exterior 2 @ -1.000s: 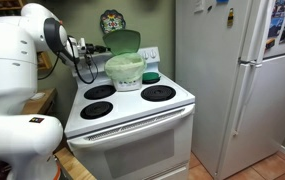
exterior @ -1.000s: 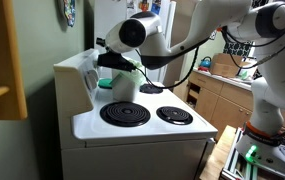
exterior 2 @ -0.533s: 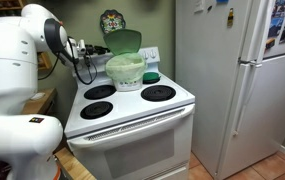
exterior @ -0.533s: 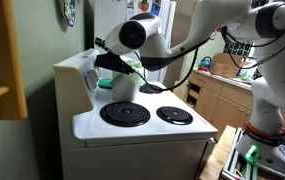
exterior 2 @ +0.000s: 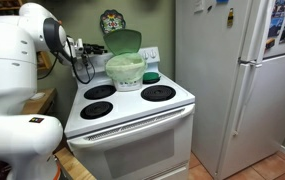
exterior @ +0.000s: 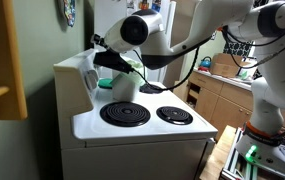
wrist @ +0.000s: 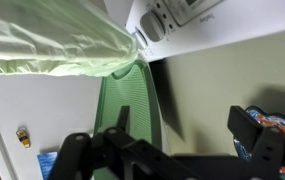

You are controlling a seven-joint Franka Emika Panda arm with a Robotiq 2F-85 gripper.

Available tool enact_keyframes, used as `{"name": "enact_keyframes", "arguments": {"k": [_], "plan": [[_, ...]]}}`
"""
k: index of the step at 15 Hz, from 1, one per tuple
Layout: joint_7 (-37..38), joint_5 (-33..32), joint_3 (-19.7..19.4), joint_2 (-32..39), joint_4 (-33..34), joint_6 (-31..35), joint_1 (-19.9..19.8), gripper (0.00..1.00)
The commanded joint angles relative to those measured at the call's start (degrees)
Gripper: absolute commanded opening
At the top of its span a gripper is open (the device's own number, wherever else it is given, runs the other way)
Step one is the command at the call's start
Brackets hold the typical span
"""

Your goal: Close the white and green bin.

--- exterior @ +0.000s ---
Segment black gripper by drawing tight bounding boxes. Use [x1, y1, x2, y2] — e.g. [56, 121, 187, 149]
[92, 49, 134, 74]

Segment pale green bin liner bag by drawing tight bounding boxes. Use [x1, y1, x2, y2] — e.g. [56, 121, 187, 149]
[123, 59, 147, 86]

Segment small white bin body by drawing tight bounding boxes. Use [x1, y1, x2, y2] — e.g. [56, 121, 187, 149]
[111, 78, 140, 103]

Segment round white stove knob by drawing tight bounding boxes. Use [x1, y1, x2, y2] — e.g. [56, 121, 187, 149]
[85, 69, 100, 91]

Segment large black coil burner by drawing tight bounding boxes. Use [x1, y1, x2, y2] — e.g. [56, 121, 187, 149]
[99, 100, 152, 128]
[139, 83, 165, 95]

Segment colourful hanging oven mitt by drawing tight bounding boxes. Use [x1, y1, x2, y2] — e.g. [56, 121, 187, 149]
[62, 0, 77, 28]

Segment colourful fridge magnet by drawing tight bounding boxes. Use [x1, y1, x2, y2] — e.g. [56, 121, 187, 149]
[151, 0, 163, 13]
[139, 0, 150, 10]

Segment small black coil burner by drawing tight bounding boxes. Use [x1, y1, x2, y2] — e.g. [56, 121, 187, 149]
[155, 105, 194, 126]

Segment blue kettle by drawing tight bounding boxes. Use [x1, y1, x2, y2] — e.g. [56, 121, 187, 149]
[198, 55, 213, 73]

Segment white electric stove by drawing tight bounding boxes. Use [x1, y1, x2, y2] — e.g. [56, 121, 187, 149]
[52, 48, 219, 180]

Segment light kitchen countertop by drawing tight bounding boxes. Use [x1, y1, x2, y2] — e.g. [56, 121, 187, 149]
[193, 68, 254, 92]

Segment brown cardboard box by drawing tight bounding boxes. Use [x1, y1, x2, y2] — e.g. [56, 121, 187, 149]
[210, 52, 252, 79]

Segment wooden kitchen base cabinets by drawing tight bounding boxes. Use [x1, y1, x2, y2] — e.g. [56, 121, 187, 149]
[173, 71, 285, 143]

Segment black white patterned cloth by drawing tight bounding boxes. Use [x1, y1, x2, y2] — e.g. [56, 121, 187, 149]
[222, 39, 254, 58]

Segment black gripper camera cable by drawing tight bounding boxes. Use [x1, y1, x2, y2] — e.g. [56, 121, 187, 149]
[128, 46, 201, 92]

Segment white oven door handle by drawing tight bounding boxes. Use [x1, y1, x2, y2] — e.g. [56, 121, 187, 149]
[204, 137, 217, 158]

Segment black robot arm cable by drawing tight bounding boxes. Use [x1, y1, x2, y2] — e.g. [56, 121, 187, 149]
[220, 14, 285, 69]

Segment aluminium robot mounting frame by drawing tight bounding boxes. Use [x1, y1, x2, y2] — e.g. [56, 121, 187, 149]
[220, 128, 285, 180]

